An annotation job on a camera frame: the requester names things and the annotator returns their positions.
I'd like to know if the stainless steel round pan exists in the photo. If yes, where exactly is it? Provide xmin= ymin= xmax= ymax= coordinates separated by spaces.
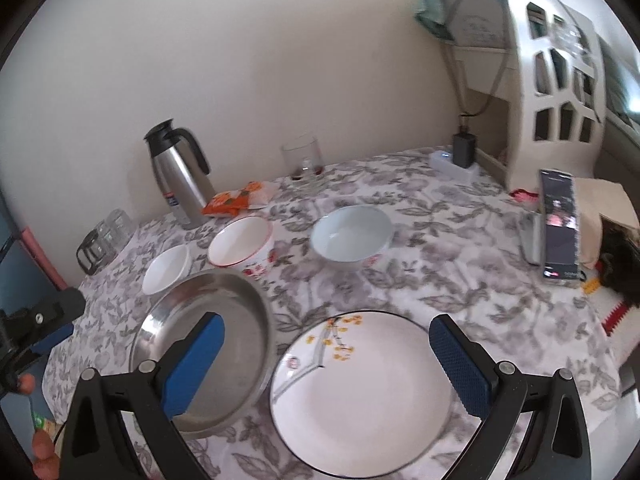
xmin=129 ymin=270 xmax=276 ymax=440

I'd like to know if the small white bowl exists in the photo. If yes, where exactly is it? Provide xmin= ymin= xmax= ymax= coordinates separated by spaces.
xmin=142 ymin=244 xmax=192 ymax=296

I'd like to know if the white bowl with red rim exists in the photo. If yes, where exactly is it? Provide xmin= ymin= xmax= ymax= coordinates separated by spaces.
xmin=207 ymin=214 xmax=274 ymax=278

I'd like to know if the light blue ceramic bowl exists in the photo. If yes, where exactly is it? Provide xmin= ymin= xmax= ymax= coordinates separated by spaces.
xmin=309 ymin=205 xmax=395 ymax=271

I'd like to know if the person's left hand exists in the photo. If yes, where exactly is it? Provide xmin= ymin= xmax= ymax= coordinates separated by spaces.
xmin=18 ymin=374 xmax=61 ymax=480

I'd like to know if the grey floral tablecloth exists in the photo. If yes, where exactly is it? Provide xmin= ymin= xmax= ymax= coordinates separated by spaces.
xmin=41 ymin=145 xmax=624 ymax=480

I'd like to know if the orange snack packet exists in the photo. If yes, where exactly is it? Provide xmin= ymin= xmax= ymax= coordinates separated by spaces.
xmin=202 ymin=181 xmax=279 ymax=217

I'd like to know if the dark furry object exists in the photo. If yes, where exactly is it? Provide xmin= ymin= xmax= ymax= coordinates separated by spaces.
xmin=600 ymin=220 xmax=640 ymax=307

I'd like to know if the stainless steel thermos jug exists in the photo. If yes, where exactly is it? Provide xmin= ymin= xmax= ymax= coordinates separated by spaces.
xmin=144 ymin=119 xmax=216 ymax=230

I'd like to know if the smartphone with dark screen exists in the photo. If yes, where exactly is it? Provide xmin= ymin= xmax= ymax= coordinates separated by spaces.
xmin=539 ymin=169 xmax=580 ymax=282

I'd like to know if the white phone stand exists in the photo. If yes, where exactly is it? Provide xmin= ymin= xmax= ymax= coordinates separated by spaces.
xmin=518 ymin=211 xmax=544 ymax=266

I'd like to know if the clear glass mug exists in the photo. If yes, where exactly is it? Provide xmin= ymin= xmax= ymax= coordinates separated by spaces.
xmin=281 ymin=134 xmax=324 ymax=191

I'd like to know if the white power strip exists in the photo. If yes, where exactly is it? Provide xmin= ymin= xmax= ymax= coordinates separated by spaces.
xmin=428 ymin=150 xmax=480 ymax=185

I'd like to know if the black power adapter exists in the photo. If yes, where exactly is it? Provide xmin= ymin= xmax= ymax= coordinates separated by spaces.
xmin=451 ymin=131 xmax=476 ymax=169

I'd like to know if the white lattice plastic shelf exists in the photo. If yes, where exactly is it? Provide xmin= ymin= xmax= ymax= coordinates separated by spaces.
xmin=504 ymin=0 xmax=606 ymax=192

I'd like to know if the teal cloth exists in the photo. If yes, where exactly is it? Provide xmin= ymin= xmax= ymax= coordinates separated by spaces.
xmin=414 ymin=0 xmax=457 ymax=44

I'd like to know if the grey printed bag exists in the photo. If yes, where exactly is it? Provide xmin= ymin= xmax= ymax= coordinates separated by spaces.
xmin=442 ymin=0 xmax=511 ymax=49

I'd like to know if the pink board by wall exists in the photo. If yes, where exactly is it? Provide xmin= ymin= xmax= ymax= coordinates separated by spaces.
xmin=21 ymin=228 xmax=68 ymax=290

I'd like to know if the black charger cable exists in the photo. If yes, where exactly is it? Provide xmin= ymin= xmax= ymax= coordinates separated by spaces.
xmin=439 ymin=0 xmax=516 ymax=134

